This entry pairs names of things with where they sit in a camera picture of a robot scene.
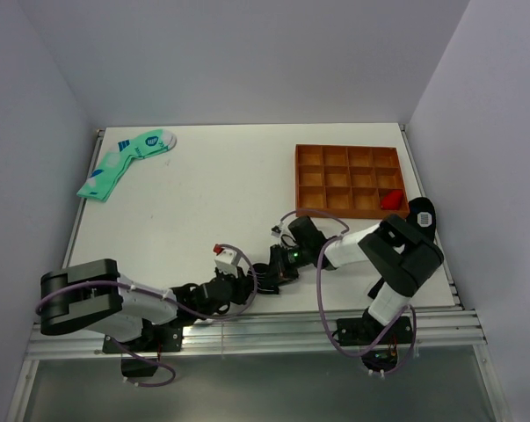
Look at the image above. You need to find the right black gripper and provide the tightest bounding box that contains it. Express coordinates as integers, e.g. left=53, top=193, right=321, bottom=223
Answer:
left=262, top=244, right=311, bottom=290

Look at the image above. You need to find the black white striped sock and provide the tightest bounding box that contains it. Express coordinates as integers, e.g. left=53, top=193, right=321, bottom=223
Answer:
left=252, top=263, right=280, bottom=295

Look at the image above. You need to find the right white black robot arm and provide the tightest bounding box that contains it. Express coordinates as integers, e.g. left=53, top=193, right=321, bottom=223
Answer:
left=259, top=207, right=444, bottom=343

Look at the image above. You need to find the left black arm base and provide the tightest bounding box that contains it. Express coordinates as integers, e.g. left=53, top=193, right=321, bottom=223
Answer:
left=101, top=323, right=185, bottom=379

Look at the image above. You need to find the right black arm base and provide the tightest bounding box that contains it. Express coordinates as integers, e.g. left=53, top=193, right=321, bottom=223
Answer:
left=332, top=316, right=413, bottom=372

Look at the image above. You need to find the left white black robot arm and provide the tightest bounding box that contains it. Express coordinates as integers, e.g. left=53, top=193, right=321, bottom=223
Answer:
left=36, top=258, right=256, bottom=351

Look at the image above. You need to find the orange compartment tray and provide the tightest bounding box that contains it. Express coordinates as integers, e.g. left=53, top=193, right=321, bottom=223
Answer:
left=294, top=144, right=410, bottom=220

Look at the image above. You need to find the rolled red sock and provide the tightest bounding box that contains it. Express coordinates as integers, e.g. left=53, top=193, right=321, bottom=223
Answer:
left=380, top=189, right=403, bottom=210

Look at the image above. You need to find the dark blue sock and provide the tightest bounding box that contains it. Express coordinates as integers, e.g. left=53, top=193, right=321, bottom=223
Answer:
left=406, top=197, right=437, bottom=242

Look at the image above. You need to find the green blue patterned sock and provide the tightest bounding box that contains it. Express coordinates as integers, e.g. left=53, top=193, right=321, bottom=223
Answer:
left=76, top=128, right=177, bottom=202

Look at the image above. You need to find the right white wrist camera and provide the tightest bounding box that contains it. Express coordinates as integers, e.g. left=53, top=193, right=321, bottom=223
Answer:
left=271, top=222, right=286, bottom=237

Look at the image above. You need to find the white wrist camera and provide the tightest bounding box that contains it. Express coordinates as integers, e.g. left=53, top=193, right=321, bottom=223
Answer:
left=271, top=222, right=286, bottom=237
left=213, top=244, right=241, bottom=278

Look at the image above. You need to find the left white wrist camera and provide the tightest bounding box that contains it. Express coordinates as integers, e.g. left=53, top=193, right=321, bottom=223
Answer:
left=213, top=244, right=241, bottom=278

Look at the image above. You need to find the aluminium front rail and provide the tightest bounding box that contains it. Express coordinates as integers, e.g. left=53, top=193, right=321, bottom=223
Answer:
left=25, top=309, right=487, bottom=360

